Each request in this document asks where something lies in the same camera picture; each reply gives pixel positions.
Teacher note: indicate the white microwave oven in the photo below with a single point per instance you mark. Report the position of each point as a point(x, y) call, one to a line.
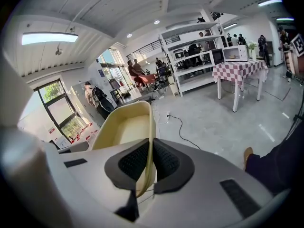
point(235, 53)

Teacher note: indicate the black tripod stand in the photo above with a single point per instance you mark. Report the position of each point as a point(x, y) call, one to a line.
point(294, 120)

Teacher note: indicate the white leg table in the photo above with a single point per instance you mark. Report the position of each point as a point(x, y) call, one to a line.
point(235, 98)

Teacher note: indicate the grey metal locker cabinet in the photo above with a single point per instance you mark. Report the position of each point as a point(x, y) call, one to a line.
point(79, 98)

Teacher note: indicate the orange chair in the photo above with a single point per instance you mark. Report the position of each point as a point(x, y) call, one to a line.
point(147, 78)

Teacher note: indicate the dark wooden step platform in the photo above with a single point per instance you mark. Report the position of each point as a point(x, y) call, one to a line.
point(135, 96)

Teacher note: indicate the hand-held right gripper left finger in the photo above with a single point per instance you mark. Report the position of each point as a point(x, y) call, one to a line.
point(95, 186)

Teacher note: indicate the person's right leg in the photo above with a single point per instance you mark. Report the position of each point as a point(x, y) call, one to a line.
point(278, 163)

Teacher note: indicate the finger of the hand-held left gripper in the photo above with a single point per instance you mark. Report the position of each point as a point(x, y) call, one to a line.
point(78, 146)

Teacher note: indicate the round ceiling detector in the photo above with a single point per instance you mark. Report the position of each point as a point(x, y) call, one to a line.
point(59, 52)

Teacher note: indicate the small black table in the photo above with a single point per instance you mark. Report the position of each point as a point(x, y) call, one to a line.
point(116, 92)

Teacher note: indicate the glass entrance door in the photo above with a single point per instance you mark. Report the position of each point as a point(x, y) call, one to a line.
point(112, 65)

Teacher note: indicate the row of clear water jugs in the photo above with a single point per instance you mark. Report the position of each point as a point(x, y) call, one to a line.
point(83, 133)

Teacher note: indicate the long ceiling light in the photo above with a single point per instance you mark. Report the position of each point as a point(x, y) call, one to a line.
point(270, 2)
point(50, 38)

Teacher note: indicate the black front oven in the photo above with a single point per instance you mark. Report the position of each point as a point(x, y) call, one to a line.
point(217, 57)

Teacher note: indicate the black mezzanine railing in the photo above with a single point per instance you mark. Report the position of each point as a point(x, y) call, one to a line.
point(145, 50)

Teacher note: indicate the red white checked tablecloth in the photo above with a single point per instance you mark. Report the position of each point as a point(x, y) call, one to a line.
point(237, 70)

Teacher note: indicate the person's right shoe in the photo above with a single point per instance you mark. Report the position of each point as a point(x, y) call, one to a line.
point(248, 155)

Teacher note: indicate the cream plastic bowl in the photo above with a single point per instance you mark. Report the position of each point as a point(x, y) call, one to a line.
point(133, 127)

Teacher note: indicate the white metal shelf rack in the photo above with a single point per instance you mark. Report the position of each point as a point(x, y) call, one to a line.
point(190, 76)

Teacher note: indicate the green plant in vase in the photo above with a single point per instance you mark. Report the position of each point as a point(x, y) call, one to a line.
point(252, 49)

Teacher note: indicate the white pedal trash bin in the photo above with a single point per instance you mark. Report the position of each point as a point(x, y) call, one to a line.
point(173, 87)

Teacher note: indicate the blue wall sign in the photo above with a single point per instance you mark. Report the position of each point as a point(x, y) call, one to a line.
point(101, 73)

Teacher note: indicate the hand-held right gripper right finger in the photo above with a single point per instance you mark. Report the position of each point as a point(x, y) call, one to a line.
point(202, 186)

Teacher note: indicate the black framed window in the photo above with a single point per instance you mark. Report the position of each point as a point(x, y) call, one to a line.
point(59, 108)

